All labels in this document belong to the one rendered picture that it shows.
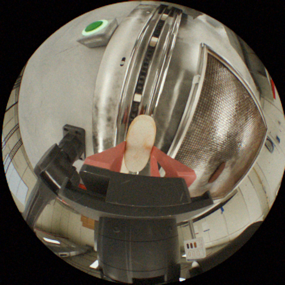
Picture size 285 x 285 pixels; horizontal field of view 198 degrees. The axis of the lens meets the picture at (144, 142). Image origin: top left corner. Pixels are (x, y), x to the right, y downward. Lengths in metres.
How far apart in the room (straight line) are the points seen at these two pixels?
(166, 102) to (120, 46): 0.17
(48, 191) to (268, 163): 3.89
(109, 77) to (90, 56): 0.12
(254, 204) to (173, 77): 3.65
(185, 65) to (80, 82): 0.27
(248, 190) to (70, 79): 3.76
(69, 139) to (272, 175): 3.98
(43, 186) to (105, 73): 0.26
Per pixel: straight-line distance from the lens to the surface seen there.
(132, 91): 0.20
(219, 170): 0.33
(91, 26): 0.24
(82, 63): 0.29
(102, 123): 0.21
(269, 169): 3.73
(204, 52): 0.22
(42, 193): 0.25
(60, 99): 0.33
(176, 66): 0.25
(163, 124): 0.25
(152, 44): 0.23
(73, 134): 0.30
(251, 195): 3.56
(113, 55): 0.21
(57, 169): 0.21
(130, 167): 0.15
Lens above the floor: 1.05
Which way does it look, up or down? 57 degrees down
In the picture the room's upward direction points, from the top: 172 degrees clockwise
